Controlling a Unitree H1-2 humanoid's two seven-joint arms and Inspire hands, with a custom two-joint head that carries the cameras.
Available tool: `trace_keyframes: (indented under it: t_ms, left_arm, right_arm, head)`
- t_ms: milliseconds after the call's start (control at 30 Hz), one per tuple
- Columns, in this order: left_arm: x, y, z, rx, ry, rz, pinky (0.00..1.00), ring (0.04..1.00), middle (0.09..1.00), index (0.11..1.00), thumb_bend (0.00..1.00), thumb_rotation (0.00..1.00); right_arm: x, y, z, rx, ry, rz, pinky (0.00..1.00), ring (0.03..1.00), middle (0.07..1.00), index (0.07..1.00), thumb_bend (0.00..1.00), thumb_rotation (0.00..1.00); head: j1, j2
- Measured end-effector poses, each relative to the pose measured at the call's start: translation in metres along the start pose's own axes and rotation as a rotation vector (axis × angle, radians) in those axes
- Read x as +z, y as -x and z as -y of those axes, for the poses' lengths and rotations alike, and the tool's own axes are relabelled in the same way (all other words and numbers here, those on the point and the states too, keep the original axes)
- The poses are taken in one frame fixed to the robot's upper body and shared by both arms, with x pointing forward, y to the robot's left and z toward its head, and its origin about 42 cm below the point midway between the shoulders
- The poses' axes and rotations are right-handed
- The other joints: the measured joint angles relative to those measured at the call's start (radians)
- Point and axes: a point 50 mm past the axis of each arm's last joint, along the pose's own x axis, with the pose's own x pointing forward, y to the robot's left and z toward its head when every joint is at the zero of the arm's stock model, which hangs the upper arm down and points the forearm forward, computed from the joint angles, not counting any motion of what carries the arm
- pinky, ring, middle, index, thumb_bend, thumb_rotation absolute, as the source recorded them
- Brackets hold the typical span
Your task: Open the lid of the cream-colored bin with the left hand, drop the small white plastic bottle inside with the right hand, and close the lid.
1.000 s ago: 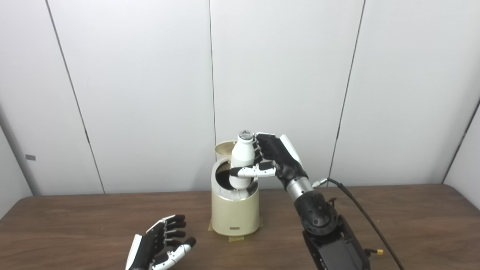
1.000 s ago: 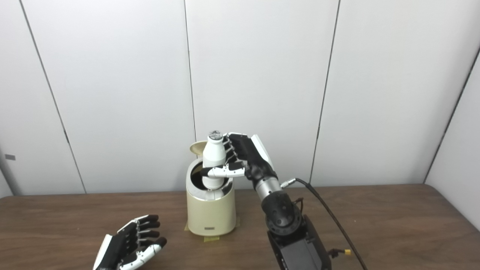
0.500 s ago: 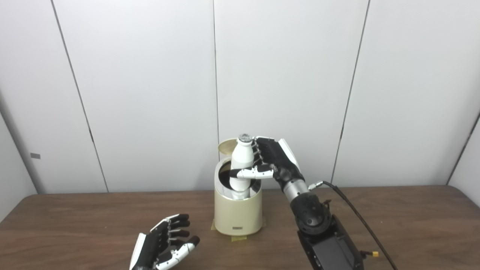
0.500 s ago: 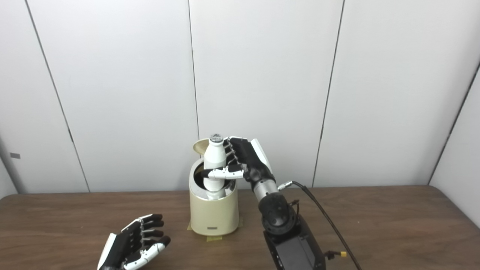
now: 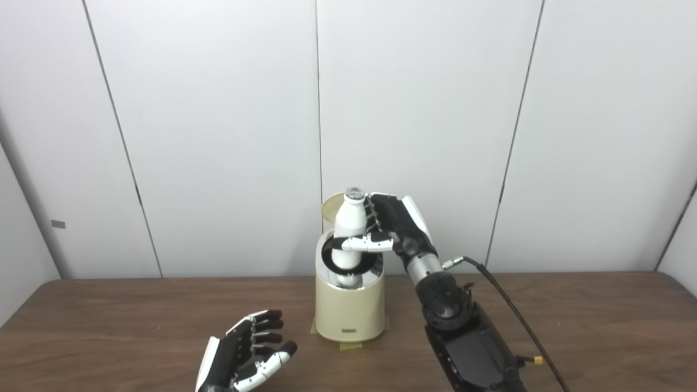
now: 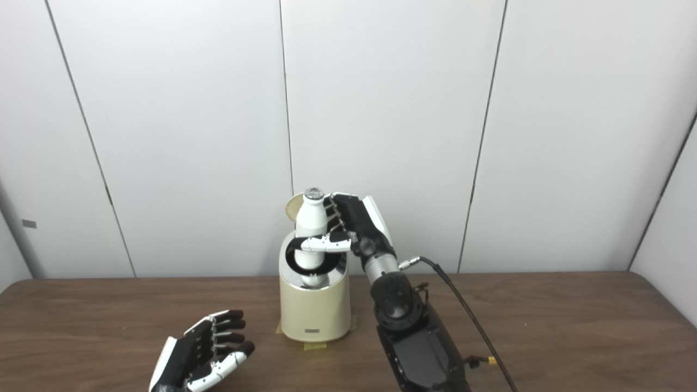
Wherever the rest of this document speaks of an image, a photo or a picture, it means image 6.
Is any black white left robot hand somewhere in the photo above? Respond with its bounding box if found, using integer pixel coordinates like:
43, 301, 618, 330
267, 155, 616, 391
148, 309, 255, 392

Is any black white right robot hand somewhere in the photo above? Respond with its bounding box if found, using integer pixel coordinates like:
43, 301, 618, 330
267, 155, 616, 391
294, 192, 398, 264

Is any small white plastic bottle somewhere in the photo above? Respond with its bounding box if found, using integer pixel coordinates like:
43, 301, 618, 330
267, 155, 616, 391
295, 187, 329, 288

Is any cream-colored bin lid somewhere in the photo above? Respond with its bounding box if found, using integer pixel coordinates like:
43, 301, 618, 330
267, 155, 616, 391
285, 193, 307, 222

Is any cream-colored round bin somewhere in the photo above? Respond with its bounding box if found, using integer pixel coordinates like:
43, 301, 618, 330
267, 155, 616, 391
278, 231, 352, 343

